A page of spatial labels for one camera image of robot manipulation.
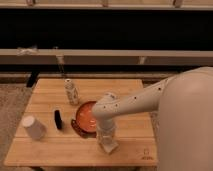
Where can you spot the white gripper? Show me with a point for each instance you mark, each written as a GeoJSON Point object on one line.
{"type": "Point", "coordinates": [106, 132]}

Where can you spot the white paper cup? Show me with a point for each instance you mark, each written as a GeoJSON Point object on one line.
{"type": "Point", "coordinates": [34, 128]}

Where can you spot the small black object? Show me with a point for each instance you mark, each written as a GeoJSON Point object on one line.
{"type": "Point", "coordinates": [58, 120]}

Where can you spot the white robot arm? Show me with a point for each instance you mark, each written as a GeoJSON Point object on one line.
{"type": "Point", "coordinates": [184, 103]}

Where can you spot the orange bowl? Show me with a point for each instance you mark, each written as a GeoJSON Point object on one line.
{"type": "Point", "coordinates": [84, 117]}

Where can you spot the grey horizontal rail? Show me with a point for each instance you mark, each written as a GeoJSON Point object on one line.
{"type": "Point", "coordinates": [33, 56]}

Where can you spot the white sponge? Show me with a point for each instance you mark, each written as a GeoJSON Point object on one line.
{"type": "Point", "coordinates": [108, 145]}

